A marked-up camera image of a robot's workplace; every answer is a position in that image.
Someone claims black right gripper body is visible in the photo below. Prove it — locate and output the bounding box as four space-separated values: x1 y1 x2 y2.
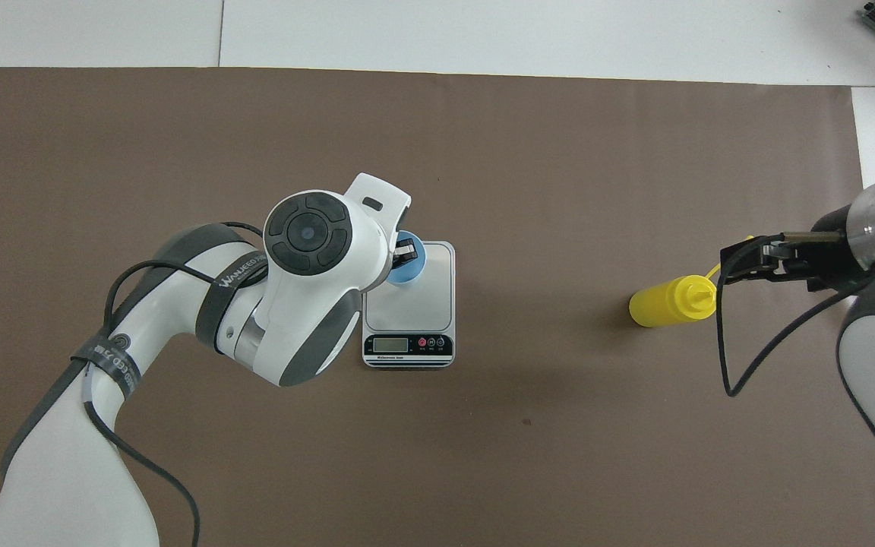
793 204 875 294

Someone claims light blue plastic cup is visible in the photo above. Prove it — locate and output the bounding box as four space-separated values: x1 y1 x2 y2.
385 230 429 286

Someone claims yellow squeeze bottle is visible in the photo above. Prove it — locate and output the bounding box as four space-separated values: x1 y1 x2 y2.
629 235 754 328

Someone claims silver digital kitchen scale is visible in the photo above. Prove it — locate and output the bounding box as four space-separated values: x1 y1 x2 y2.
362 241 456 370

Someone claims brown table mat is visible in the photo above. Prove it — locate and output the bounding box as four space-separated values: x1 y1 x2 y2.
0 67 875 547

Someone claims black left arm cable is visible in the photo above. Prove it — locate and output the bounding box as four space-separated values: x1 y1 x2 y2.
84 220 266 547

